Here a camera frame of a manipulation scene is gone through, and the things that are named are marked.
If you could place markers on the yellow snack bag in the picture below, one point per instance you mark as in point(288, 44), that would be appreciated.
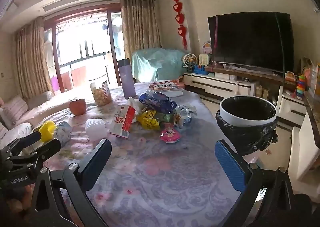
point(148, 121)

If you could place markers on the blue tissue pack wrapper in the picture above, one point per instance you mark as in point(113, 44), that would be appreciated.
point(158, 101)

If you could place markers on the pink snack packet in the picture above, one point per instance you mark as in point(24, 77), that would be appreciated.
point(169, 134)

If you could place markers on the toy telephone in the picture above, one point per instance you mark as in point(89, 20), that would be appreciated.
point(203, 59)

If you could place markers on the trash bin with black bag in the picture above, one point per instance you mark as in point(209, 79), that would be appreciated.
point(248, 122)

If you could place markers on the left beige curtain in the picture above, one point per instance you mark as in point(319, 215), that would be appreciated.
point(29, 63)

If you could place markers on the colourful paper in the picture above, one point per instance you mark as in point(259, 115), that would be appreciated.
point(63, 132)

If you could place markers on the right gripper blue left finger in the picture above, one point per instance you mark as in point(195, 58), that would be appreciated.
point(91, 166)

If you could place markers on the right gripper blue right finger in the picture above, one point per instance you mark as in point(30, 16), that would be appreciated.
point(234, 166)

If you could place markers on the white foam fruit net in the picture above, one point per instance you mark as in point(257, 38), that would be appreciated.
point(96, 129)

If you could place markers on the teal covered armchair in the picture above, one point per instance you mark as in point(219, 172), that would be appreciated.
point(154, 64)

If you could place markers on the stack of children's books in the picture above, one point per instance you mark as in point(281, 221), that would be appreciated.
point(171, 88)

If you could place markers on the toy ferris wheel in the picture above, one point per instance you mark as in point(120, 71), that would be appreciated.
point(190, 61)

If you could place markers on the red white milk carton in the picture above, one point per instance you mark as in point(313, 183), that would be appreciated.
point(122, 121)

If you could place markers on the large black television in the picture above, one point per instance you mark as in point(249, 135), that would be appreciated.
point(253, 39)

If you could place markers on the right beige curtain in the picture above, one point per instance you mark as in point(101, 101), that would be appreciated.
point(140, 25)

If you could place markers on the red apple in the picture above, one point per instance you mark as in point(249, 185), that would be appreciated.
point(78, 107)

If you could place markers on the marble side counter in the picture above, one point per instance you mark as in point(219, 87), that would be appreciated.
point(312, 107)

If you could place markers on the red hanging heart decoration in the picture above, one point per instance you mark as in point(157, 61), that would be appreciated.
point(180, 18)

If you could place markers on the green snack wrapper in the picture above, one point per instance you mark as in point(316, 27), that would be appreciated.
point(161, 117)

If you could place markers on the yellow toy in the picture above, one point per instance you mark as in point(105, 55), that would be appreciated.
point(47, 131)

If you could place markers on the purple thermos bottle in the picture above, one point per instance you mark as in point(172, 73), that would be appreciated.
point(126, 77)

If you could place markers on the floral purple tablecloth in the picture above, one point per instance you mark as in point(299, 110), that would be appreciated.
point(147, 182)

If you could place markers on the white TV cabinet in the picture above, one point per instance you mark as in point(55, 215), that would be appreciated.
point(288, 108)

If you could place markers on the clear snack jar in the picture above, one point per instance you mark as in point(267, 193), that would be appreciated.
point(101, 93)

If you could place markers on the rainbow stacking ring toy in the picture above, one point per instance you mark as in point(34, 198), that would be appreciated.
point(301, 86)

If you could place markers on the white blue wrapper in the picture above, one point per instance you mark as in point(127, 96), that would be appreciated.
point(184, 115)

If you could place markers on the beige curtain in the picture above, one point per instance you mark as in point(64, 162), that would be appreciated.
point(29, 63)
point(140, 25)

